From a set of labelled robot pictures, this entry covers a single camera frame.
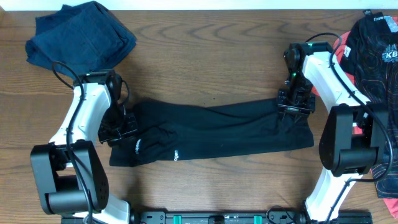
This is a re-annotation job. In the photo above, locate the plain black t-shirt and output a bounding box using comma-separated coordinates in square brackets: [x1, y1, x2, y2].
[109, 99, 314, 167]

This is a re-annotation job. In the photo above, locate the navy blue garment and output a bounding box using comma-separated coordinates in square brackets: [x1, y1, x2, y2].
[25, 1, 136, 74]

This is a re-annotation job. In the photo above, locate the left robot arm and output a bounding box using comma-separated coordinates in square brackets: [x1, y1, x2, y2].
[30, 69, 137, 223]

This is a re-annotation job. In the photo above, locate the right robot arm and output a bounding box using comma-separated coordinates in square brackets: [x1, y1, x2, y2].
[277, 42, 392, 223]

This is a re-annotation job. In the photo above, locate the black shirt with orange pattern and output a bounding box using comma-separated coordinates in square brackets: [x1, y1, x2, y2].
[338, 9, 398, 200]

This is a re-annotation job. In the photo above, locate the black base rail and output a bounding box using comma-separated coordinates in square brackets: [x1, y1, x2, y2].
[60, 208, 373, 224]

